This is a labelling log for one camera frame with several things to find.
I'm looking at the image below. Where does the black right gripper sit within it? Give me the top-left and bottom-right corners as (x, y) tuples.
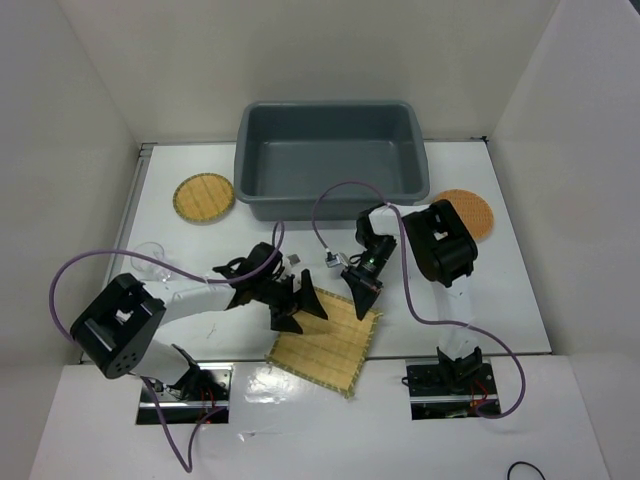
(341, 234), (397, 319)

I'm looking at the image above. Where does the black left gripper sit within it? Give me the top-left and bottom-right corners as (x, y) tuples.
(253, 268), (326, 333)

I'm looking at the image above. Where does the square bamboo mat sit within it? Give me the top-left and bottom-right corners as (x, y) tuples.
(266, 288), (383, 399)

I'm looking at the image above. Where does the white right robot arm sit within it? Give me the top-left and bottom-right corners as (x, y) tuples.
(341, 200), (482, 393)

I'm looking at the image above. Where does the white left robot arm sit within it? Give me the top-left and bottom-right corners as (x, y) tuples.
(70, 242), (328, 400)

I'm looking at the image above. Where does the grey plastic bin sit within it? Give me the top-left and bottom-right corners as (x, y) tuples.
(233, 100), (430, 221)

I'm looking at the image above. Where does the round orange woven coaster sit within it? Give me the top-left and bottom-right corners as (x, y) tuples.
(435, 189), (495, 242)

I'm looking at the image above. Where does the round bamboo coaster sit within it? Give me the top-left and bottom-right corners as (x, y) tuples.
(172, 172), (235, 224)

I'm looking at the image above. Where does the clear plastic cup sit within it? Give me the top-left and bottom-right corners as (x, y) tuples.
(130, 241), (176, 284)

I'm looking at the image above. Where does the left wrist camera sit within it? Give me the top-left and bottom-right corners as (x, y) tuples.
(281, 254), (301, 291)

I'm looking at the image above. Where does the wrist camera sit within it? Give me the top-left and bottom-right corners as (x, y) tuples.
(281, 254), (301, 291)
(325, 251), (351, 268)

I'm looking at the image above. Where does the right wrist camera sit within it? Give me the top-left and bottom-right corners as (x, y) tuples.
(325, 251), (351, 268)

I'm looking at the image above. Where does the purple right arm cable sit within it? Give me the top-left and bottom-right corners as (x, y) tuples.
(310, 180), (527, 420)

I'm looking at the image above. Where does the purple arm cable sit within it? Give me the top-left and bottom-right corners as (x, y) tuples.
(310, 180), (527, 420)
(49, 220), (286, 474)

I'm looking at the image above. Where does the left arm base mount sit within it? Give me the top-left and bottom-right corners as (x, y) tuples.
(135, 362), (234, 426)

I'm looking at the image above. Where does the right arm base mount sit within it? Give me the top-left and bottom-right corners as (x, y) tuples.
(401, 347), (502, 420)

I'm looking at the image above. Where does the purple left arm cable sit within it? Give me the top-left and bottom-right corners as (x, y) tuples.
(49, 220), (286, 474)

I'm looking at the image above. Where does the black cable loop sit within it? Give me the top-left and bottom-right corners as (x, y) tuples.
(507, 461), (546, 480)

